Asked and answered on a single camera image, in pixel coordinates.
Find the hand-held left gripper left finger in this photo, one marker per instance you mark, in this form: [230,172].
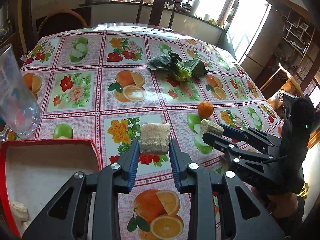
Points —
[134,165]

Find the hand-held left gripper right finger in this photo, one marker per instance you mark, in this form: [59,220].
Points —
[174,165]

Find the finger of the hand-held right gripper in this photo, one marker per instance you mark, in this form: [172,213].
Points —
[217,143]
[250,136]

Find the puffed rice cake block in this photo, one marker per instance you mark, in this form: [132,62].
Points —
[211,127]
[155,138]
[19,211]

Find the red rimmed white tray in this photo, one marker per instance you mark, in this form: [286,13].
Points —
[50,170]

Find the person's right forearm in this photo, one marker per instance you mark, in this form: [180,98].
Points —
[290,217]

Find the person's right hand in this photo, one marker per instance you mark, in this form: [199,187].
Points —
[280,202]

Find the orange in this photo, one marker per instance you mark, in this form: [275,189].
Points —
[205,109]

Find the wooden chair round carving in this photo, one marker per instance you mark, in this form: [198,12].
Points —
[285,95]

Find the fruit and flower printed tablecloth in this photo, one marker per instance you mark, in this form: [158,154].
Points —
[87,110]

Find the beige refrigerator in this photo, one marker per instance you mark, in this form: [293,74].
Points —
[255,57]

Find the leafy green vegetable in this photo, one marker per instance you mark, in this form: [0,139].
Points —
[180,67]

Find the small white cup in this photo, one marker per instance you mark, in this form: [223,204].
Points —
[206,17]

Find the white thermos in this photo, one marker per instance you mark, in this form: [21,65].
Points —
[195,6]

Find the dark kettle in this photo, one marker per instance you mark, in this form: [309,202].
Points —
[186,7]

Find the dark wooden chair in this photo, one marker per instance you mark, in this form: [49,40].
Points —
[157,10]

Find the round-backed wooden chair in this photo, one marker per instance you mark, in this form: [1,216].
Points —
[62,21]

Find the wall shelf unit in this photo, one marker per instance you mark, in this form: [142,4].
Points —
[298,32]

